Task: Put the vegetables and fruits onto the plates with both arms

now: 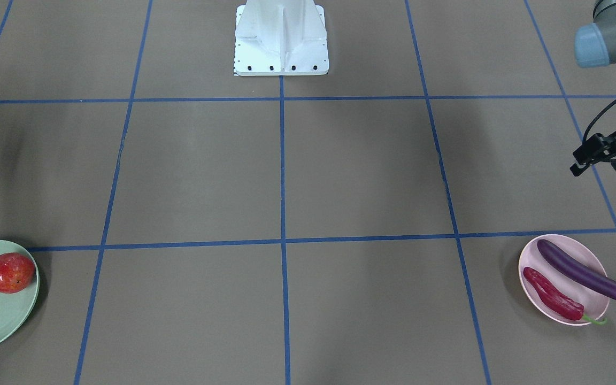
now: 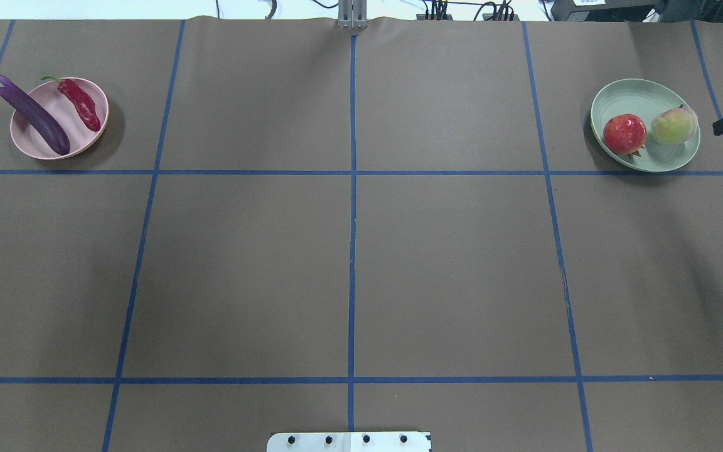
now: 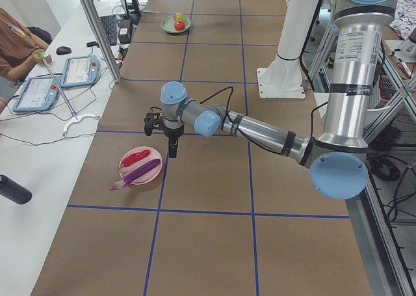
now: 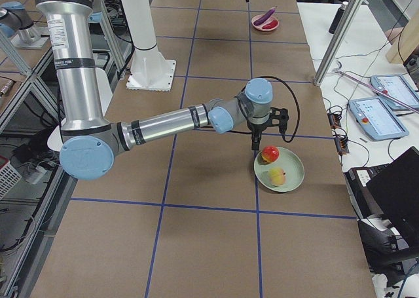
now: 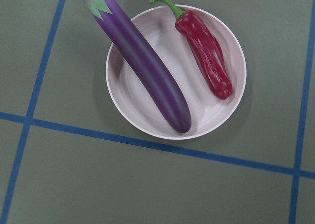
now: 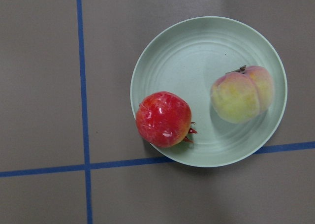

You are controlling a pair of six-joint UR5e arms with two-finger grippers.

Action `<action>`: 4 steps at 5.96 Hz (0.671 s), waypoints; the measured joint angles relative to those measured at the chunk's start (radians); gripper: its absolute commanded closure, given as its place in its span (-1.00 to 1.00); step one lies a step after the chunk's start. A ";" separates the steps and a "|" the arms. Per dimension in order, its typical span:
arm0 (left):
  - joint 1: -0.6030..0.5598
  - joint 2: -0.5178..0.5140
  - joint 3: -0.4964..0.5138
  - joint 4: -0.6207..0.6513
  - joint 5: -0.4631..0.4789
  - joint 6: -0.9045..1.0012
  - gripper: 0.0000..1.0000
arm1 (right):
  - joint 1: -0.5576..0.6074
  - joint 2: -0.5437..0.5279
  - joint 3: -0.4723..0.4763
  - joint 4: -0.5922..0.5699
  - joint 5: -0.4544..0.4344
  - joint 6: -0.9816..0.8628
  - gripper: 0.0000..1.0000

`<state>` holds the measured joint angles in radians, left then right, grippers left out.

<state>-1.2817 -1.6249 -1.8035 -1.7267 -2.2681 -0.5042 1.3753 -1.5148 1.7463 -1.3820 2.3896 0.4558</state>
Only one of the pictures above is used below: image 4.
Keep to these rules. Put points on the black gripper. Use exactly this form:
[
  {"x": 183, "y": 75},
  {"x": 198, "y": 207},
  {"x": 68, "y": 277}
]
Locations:
[{"x": 255, "y": 127}]

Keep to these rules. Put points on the red orange pomegranate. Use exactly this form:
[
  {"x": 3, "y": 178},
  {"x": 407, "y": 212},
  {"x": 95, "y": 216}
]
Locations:
[{"x": 270, "y": 154}]

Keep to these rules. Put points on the purple eggplant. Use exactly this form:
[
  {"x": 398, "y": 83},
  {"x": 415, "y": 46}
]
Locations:
[{"x": 265, "y": 17}]

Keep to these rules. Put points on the yellow pink peach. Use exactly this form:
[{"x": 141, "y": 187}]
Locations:
[{"x": 277, "y": 176}]

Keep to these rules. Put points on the red chili pepper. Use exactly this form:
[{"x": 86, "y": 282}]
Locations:
[{"x": 271, "y": 25}]

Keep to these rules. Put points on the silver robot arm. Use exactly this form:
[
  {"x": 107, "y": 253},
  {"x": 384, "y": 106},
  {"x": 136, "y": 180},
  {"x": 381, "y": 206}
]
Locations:
[{"x": 91, "y": 142}]

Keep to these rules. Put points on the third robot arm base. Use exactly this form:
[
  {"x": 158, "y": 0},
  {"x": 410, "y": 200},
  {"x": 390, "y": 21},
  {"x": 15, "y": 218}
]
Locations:
[{"x": 20, "y": 29}]

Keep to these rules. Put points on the green plate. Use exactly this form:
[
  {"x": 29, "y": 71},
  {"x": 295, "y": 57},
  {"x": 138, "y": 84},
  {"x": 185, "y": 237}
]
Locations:
[{"x": 291, "y": 164}]

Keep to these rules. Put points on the pink plate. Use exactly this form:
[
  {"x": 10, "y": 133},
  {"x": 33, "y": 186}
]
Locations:
[{"x": 260, "y": 26}]

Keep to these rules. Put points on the black water bottle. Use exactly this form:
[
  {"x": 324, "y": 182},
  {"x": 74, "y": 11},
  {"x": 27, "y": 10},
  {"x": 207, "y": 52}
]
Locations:
[{"x": 337, "y": 17}]

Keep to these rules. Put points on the near teach pendant tablet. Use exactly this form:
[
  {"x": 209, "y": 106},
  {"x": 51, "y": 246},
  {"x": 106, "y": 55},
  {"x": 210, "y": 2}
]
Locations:
[{"x": 377, "y": 119}]

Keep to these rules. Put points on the teach pendant tablet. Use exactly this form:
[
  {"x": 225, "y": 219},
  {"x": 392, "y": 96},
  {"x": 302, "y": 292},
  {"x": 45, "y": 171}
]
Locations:
[
  {"x": 377, "y": 119},
  {"x": 397, "y": 87}
]

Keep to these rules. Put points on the pink grabber stick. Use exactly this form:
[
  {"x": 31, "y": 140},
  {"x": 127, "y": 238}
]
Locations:
[{"x": 394, "y": 104}]

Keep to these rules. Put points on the black laptop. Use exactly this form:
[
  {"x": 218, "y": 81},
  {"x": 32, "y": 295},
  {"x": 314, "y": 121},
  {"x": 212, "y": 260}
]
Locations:
[{"x": 395, "y": 190}]

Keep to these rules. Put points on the far teach pendant tablet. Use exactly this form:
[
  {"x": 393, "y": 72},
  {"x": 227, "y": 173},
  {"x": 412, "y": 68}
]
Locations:
[{"x": 397, "y": 87}]

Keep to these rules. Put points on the white chair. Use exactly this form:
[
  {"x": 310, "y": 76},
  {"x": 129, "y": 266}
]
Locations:
[{"x": 54, "y": 141}]

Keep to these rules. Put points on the white plastic basket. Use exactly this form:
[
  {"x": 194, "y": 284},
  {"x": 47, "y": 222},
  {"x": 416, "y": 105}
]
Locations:
[{"x": 9, "y": 177}]

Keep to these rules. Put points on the aluminium frame post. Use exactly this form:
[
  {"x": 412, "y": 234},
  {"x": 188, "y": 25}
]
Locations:
[{"x": 337, "y": 39}]

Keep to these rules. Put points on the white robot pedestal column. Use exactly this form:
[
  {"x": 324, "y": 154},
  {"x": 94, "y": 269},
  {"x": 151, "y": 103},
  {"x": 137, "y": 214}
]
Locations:
[{"x": 149, "y": 69}]

